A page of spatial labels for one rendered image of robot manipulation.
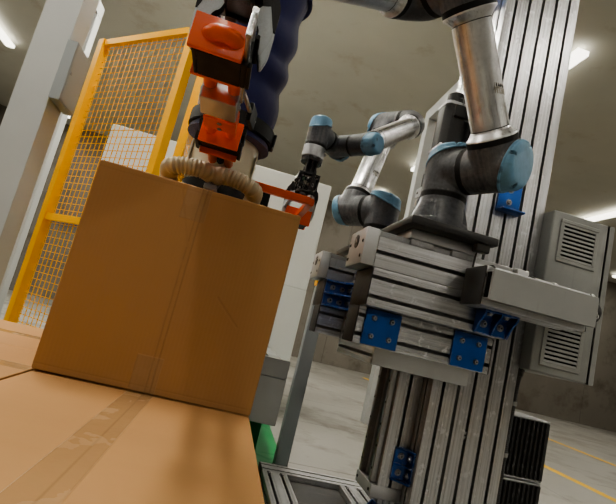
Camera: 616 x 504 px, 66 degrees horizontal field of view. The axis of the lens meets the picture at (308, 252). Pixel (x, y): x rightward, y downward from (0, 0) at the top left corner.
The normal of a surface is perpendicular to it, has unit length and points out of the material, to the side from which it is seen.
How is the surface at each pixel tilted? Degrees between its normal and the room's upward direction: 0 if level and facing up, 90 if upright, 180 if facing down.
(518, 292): 90
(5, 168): 90
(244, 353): 90
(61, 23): 90
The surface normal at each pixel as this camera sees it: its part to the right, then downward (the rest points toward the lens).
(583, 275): 0.18, -0.11
